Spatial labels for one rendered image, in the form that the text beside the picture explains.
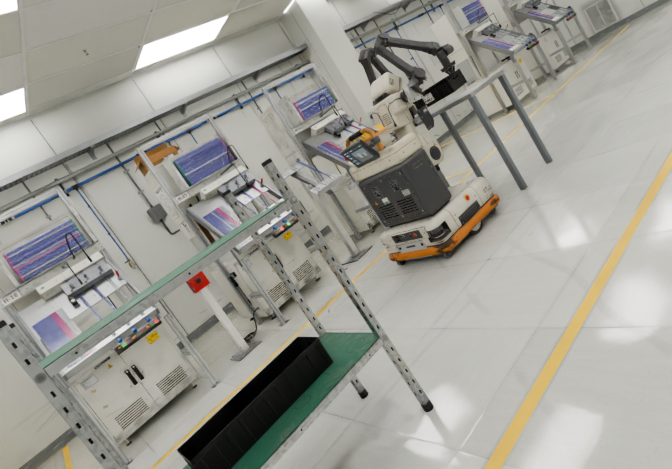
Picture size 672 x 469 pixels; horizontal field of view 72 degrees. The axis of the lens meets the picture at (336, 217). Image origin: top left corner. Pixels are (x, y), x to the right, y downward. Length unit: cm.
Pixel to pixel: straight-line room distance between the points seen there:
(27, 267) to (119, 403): 119
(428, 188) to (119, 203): 373
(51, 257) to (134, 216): 183
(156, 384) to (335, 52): 498
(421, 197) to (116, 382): 256
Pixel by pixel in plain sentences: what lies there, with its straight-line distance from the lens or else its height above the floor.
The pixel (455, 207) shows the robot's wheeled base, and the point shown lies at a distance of 311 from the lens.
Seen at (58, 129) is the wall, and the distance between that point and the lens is 590.
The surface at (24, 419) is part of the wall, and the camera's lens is 557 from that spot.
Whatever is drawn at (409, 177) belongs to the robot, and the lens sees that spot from 297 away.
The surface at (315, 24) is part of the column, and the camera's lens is 709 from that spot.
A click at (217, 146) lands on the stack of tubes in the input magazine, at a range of 449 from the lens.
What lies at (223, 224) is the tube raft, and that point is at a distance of 404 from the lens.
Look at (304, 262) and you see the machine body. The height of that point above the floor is 23.
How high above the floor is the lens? 102
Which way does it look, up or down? 8 degrees down
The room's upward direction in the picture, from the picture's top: 33 degrees counter-clockwise
